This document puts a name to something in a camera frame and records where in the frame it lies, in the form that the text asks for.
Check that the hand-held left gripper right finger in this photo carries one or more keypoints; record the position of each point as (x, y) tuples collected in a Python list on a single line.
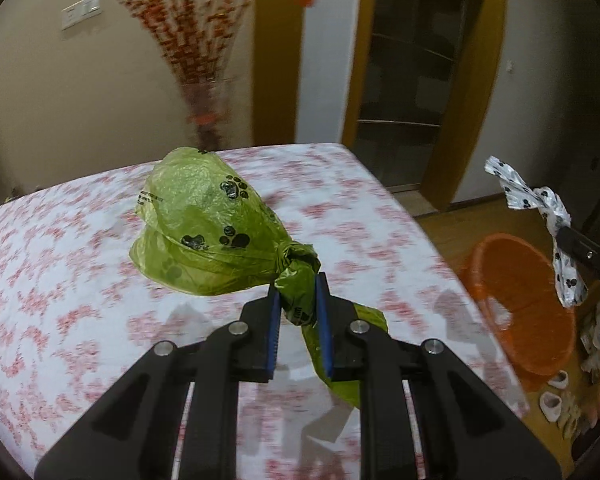
[(325, 325)]

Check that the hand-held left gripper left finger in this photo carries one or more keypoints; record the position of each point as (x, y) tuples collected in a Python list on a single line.
[(274, 330)]

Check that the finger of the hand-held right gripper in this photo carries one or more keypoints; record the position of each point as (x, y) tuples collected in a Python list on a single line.
[(587, 252)]

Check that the white paw print bag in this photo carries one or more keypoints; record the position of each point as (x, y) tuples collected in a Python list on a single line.
[(555, 220)]

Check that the orange waste bin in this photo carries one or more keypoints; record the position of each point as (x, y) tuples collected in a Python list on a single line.
[(522, 300)]

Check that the green paw print bag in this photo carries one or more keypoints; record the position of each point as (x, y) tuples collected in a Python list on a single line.
[(205, 220)]

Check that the small white shoe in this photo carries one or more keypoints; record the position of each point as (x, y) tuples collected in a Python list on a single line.
[(559, 380), (551, 405)]

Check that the red floral tablecloth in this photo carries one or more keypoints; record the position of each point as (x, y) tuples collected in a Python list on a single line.
[(80, 285)]

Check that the glass vase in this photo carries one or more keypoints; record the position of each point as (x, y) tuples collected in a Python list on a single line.
[(207, 110)]

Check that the dark glass door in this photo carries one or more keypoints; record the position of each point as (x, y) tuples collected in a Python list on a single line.
[(410, 60)]

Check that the red blossom branch decoration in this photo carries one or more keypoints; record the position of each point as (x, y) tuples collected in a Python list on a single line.
[(185, 20)]

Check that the yellow wooden door frame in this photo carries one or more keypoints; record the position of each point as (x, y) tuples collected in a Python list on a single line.
[(472, 85)]

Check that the yellow wooden wall trim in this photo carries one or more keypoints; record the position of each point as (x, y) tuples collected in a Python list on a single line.
[(280, 50)]

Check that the white wall switch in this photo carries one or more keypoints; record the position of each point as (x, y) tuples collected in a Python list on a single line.
[(81, 11)]

